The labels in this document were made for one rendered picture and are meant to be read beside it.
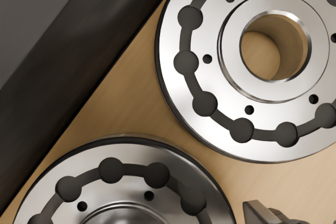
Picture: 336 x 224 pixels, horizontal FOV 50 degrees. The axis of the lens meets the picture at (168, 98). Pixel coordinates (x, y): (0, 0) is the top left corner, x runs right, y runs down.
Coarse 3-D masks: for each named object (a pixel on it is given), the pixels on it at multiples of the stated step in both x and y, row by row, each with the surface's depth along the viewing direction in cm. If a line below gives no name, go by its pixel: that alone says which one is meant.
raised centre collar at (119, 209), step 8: (104, 208) 15; (112, 208) 15; (120, 208) 15; (128, 208) 15; (136, 208) 15; (144, 208) 15; (88, 216) 15; (96, 216) 15; (104, 216) 15; (112, 216) 15; (120, 216) 15; (128, 216) 15; (136, 216) 15; (144, 216) 15; (152, 216) 15; (160, 216) 16
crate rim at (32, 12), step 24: (0, 0) 9; (24, 0) 9; (48, 0) 9; (72, 0) 9; (0, 24) 9; (24, 24) 9; (48, 24) 9; (0, 48) 9; (24, 48) 9; (0, 72) 9; (24, 72) 9; (0, 96) 9
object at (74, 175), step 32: (64, 160) 16; (96, 160) 16; (128, 160) 16; (160, 160) 16; (32, 192) 15; (64, 192) 16; (96, 192) 16; (128, 192) 16; (160, 192) 16; (192, 192) 16
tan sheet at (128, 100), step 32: (256, 32) 19; (128, 64) 19; (256, 64) 19; (96, 96) 19; (128, 96) 19; (160, 96) 19; (96, 128) 19; (128, 128) 19; (160, 128) 19; (224, 160) 19; (320, 160) 19; (224, 192) 19; (256, 192) 19; (288, 192) 19; (320, 192) 19
